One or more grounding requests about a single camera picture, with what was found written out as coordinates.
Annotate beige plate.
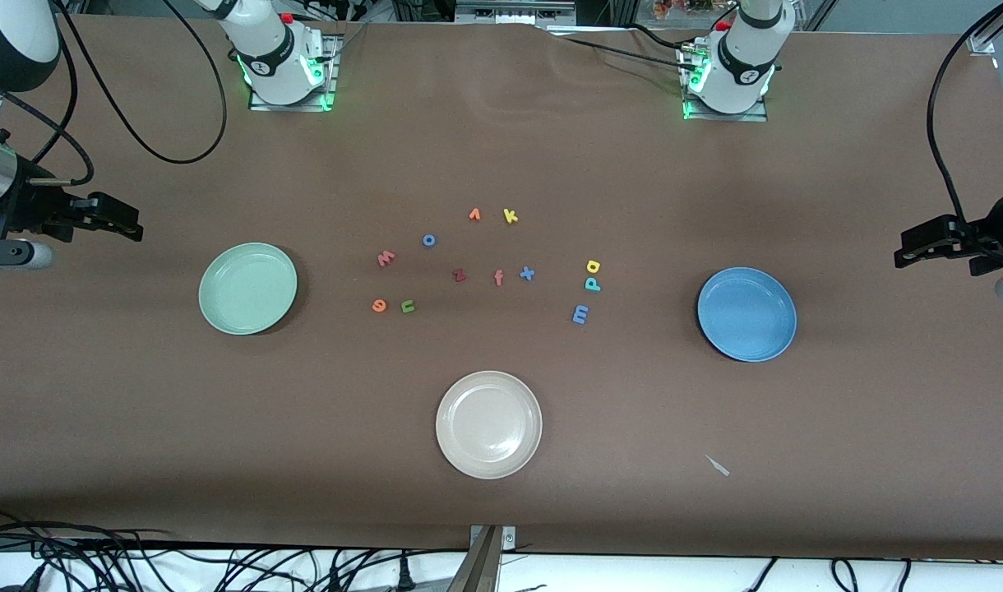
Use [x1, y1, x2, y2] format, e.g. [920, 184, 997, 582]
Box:
[435, 370, 543, 480]

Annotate long black right arm cable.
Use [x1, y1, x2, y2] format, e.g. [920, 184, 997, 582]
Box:
[49, 0, 228, 164]

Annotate black hanging cable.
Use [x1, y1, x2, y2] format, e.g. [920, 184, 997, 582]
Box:
[740, 557, 780, 592]

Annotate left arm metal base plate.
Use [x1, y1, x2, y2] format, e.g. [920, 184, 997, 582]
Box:
[681, 41, 770, 123]

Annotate grey metal box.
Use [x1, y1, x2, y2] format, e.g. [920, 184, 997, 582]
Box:
[455, 0, 578, 25]

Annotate grey metal strut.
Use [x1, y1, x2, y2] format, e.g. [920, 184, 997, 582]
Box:
[446, 526, 502, 592]

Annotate colourful small items pile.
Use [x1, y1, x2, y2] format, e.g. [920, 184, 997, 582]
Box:
[652, 0, 720, 19]

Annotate tangled black cables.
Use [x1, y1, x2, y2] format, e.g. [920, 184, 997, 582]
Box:
[0, 506, 469, 592]

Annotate metal table edge bracket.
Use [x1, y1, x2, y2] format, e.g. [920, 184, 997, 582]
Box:
[469, 525, 517, 553]

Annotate black cable on table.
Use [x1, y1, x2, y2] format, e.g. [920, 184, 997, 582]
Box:
[543, 23, 700, 73]

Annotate aluminium frame post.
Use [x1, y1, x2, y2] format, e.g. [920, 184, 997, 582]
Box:
[968, 0, 1003, 57]

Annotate green plate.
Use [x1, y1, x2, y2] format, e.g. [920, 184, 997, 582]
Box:
[198, 242, 298, 336]

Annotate blue plate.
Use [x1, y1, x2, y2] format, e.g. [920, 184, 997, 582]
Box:
[696, 266, 798, 363]

